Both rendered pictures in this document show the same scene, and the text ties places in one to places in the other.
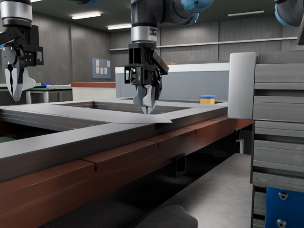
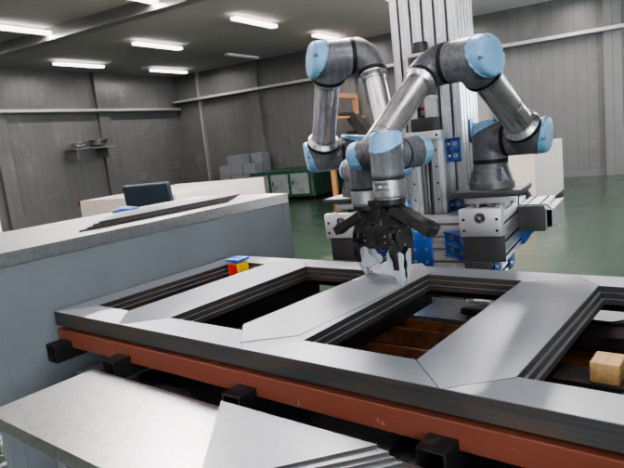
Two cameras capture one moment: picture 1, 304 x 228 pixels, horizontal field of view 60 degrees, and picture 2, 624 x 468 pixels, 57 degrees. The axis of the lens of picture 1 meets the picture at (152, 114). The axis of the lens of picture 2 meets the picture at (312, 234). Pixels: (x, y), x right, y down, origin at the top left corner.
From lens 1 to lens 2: 1.92 m
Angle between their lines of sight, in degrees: 85
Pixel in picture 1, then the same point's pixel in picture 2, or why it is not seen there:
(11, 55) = (407, 235)
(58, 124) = (393, 303)
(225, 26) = not seen: outside the picture
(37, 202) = not seen: hidden behind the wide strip
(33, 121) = (366, 319)
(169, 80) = (119, 256)
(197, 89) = (167, 258)
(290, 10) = (330, 161)
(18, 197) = not seen: hidden behind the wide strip
